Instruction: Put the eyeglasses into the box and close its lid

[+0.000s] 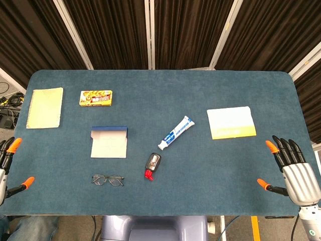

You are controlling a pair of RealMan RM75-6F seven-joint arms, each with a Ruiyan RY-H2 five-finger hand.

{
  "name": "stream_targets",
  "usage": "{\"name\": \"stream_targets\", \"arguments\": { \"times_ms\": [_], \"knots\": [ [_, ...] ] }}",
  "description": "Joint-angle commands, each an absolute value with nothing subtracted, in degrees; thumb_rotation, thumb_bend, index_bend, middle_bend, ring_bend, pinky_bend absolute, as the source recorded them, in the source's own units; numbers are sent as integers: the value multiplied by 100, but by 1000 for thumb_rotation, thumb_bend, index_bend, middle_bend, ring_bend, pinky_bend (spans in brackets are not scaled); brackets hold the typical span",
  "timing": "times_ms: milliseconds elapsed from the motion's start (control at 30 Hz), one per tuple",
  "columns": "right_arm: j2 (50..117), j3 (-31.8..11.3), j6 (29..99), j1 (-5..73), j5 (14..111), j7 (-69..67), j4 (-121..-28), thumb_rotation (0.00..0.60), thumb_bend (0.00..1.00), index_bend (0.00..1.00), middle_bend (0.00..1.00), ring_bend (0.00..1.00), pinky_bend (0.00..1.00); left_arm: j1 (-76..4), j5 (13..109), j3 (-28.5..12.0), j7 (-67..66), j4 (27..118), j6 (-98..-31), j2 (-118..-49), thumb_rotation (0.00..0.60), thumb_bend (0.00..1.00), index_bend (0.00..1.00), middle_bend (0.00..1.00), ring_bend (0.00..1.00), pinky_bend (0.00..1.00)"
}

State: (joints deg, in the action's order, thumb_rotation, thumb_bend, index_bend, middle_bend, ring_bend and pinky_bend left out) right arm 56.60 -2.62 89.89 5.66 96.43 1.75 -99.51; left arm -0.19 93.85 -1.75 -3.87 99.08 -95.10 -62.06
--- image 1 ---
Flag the lavender grey robot torso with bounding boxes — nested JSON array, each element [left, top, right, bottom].
[[100, 215, 208, 241]]

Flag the wire-frame eyeglasses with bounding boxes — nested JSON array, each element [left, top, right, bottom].
[[91, 174, 125, 187]]

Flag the pale yellow cloth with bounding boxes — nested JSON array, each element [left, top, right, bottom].
[[26, 87, 64, 130]]

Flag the blue glasses case box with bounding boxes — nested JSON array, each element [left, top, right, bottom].
[[90, 126, 129, 159]]

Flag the white partition frame post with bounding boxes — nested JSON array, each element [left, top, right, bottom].
[[52, 0, 94, 70], [288, 47, 321, 81], [0, 67, 27, 95], [208, 0, 243, 71], [144, 0, 155, 70]]

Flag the blue jeans leg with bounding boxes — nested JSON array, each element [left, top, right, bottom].
[[0, 215, 60, 241]]

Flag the white blue toothpaste tube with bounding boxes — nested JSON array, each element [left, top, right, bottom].
[[157, 115, 196, 151]]

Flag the black power adapter box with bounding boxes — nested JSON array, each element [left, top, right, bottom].
[[0, 107, 20, 130]]

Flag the black cable bundle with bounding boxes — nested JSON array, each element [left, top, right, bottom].
[[7, 91, 25, 106]]

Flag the yellow snack box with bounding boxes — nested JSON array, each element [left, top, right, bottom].
[[79, 90, 113, 107]]

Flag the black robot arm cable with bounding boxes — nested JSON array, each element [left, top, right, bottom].
[[290, 214, 301, 241]]

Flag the blue felt table cloth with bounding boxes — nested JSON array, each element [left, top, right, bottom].
[[3, 69, 321, 217]]

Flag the dark brown curtain panel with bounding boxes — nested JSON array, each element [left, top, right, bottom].
[[62, 0, 150, 70], [0, 0, 87, 87], [217, 0, 321, 73], [154, 0, 236, 70], [294, 65, 321, 144]]

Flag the black bottle with red cap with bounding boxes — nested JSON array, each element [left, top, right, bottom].
[[143, 152, 162, 181]]

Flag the white yellow folded cloth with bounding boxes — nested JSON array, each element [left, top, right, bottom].
[[206, 106, 257, 140]]

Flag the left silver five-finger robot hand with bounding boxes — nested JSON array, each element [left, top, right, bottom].
[[0, 137, 35, 206]]

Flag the white table leg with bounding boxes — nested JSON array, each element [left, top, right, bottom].
[[219, 215, 228, 241]]

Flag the yellow floor tape strip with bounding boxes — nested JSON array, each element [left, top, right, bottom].
[[250, 215, 261, 241]]

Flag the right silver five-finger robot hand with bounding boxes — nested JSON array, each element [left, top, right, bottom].
[[257, 135, 321, 205]]

